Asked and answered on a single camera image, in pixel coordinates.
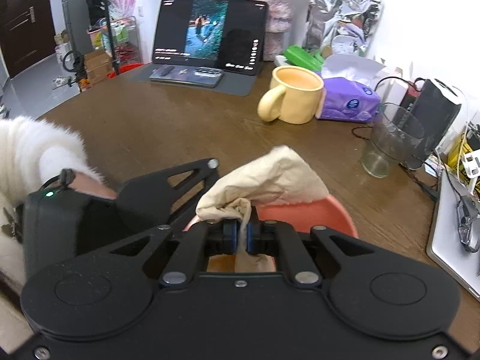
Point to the person left hand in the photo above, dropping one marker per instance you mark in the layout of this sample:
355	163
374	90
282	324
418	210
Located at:
87	185

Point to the dark brown door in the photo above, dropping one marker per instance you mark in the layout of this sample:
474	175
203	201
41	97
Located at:
27	33

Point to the black cylindrical speaker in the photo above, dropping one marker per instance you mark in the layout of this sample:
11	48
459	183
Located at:
435	106

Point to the clear drinking glass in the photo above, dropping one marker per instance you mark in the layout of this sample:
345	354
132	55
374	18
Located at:
395	135

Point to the black tablet with screen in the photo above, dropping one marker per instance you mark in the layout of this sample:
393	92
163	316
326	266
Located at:
223	34

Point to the grey tablet keyboard cover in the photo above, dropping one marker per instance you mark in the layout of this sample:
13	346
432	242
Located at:
208	78

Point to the pink flower vase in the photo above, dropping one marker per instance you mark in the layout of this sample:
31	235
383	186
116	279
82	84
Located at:
279	21

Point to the white power adapter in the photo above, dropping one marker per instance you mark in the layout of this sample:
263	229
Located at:
471	164

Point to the orange bowl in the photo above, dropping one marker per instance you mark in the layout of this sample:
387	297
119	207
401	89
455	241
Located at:
327	212

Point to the silver laptop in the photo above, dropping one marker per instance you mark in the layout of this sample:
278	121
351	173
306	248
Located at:
454	234

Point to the metal storage rack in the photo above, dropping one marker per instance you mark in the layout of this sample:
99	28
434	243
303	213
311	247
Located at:
105	25

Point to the beige cleaning cloth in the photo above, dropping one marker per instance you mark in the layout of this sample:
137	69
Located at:
281	177

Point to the white fluffy sleeve forearm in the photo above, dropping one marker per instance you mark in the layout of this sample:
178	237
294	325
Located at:
32	153

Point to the silver foil bag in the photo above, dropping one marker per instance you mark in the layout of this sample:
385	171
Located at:
342	27

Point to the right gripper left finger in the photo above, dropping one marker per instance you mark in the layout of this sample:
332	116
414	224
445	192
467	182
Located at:
222	237

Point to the green plastic item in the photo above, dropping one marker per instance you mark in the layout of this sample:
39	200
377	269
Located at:
297	56

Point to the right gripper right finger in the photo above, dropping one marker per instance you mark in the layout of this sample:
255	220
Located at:
261	235

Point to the purple tissue pack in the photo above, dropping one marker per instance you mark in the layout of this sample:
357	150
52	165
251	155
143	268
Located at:
348	100

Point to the yellow ceramic mug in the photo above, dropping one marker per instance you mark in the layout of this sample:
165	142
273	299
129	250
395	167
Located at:
295	95

